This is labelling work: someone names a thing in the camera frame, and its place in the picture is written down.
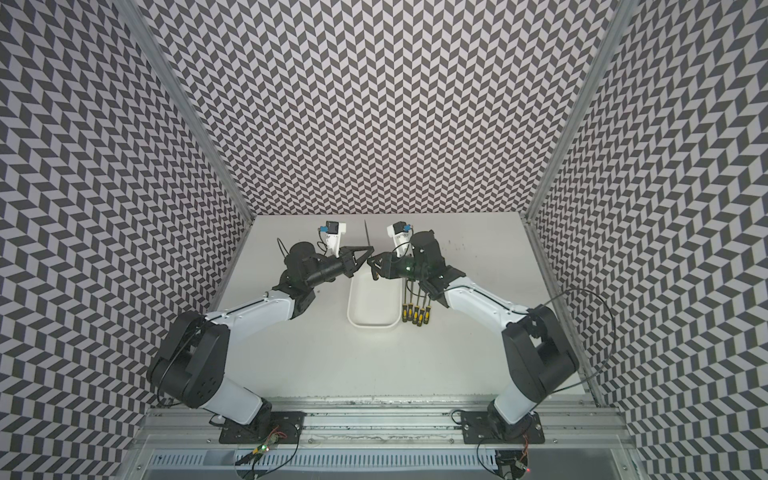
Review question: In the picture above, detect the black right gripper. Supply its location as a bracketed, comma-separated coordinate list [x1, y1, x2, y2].
[366, 251, 427, 281]

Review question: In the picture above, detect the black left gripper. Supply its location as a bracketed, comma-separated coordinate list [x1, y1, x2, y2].
[305, 245, 374, 288]

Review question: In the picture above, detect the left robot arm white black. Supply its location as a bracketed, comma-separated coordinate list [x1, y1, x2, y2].
[146, 242, 374, 430]

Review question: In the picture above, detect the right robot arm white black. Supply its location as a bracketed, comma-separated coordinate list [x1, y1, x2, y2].
[367, 231, 580, 431]

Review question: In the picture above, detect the white plastic storage box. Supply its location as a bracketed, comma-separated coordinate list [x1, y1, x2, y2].
[347, 263, 404, 330]

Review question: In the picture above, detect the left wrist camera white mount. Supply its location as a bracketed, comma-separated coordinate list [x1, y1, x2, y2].
[318, 221, 347, 257]

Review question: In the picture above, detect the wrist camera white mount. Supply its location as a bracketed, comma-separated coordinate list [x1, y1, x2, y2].
[386, 221, 413, 248]
[318, 221, 347, 257]

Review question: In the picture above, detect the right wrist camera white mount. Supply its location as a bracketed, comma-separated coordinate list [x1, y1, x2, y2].
[386, 221, 413, 248]

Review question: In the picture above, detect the aluminium front rail frame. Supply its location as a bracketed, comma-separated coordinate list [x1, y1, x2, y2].
[117, 395, 647, 479]

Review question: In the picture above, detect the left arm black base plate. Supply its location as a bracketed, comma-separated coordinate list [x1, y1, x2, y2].
[219, 411, 306, 445]

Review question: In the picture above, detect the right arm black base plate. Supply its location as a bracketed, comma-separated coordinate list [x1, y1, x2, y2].
[458, 410, 545, 445]

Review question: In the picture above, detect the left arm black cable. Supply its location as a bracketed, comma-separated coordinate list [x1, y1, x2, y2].
[146, 329, 199, 409]

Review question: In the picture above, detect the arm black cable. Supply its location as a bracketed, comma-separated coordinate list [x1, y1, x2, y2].
[146, 329, 199, 409]
[527, 287, 619, 397]

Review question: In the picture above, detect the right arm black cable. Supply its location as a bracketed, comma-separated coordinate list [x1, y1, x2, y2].
[527, 287, 619, 397]

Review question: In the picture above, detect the left corner aluminium post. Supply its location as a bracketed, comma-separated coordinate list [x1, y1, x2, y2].
[113, 0, 254, 223]

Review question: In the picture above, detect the corner aluminium post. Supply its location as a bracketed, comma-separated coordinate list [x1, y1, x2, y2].
[113, 0, 254, 223]
[523, 0, 639, 223]

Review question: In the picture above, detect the right corner aluminium post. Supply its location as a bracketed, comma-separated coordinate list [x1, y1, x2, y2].
[523, 0, 639, 223]

